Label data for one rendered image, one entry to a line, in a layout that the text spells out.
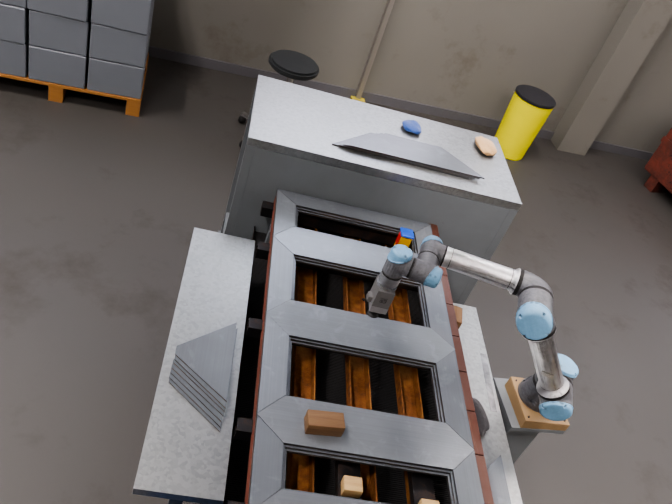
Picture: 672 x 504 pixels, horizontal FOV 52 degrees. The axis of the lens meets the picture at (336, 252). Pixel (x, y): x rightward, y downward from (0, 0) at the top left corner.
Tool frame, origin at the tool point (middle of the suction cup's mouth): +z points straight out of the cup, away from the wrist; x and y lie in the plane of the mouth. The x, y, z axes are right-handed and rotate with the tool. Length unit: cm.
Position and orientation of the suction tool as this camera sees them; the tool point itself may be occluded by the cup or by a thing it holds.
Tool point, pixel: (372, 313)
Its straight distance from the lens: 250.9
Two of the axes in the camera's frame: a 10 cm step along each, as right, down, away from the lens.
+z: -2.9, 7.3, 6.2
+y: 0.0, 6.5, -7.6
